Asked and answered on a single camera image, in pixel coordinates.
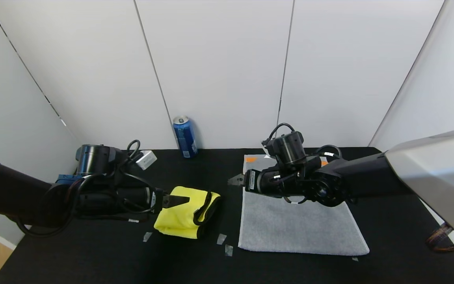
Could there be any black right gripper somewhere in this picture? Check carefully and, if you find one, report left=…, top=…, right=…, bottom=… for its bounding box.
left=227, top=169, right=285, bottom=198

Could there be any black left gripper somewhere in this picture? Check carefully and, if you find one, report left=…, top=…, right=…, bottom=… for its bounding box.
left=116, top=186, right=190, bottom=214

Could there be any yellow towel with black trim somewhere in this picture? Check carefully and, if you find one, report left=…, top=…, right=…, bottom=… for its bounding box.
left=154, top=186, right=223, bottom=240

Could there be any grey towel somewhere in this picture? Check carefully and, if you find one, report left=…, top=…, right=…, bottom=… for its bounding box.
left=238, top=154, right=370, bottom=256

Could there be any blue drink can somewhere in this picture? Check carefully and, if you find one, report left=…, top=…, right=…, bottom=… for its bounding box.
left=173, top=116, right=198, bottom=159

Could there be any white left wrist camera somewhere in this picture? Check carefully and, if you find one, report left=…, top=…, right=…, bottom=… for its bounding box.
left=136, top=150, right=158, bottom=170

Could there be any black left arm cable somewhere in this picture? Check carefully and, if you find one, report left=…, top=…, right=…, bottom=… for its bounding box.
left=14, top=140, right=165, bottom=238

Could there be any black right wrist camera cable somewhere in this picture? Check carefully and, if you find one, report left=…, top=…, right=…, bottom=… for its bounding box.
left=262, top=123, right=297, bottom=147

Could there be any black labelled right arm cable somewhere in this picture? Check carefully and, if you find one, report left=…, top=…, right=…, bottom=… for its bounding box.
left=315, top=144, right=343, bottom=161

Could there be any brown wire bundle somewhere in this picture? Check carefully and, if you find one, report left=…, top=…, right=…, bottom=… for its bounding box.
left=426, top=222, right=454, bottom=253

